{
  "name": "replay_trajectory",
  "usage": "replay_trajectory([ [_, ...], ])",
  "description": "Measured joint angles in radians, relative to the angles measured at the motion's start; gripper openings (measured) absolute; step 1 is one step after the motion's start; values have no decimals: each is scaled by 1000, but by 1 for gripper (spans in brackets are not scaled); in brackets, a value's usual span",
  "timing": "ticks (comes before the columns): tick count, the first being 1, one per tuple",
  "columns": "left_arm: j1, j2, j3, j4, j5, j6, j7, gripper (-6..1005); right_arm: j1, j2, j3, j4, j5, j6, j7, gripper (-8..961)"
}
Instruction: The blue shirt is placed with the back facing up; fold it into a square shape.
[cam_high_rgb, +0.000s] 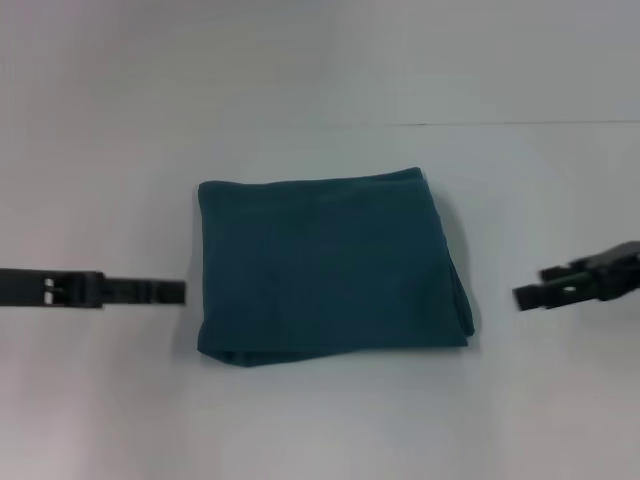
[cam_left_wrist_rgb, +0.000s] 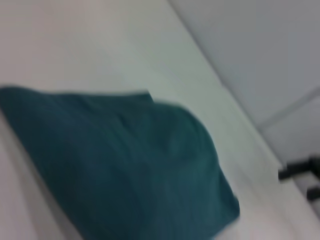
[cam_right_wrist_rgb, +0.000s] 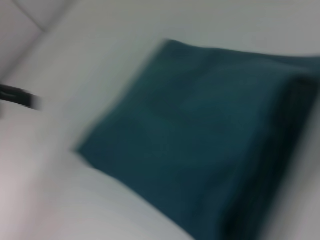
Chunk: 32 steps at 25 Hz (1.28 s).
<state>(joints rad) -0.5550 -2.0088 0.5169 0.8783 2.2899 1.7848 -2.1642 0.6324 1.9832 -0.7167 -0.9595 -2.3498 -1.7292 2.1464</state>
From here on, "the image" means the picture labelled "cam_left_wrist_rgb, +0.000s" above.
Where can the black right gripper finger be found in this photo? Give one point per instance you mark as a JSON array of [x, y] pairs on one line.
[[313, 193], [300, 168]]

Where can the blue t-shirt with white print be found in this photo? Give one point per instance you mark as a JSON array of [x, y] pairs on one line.
[[112, 162]]

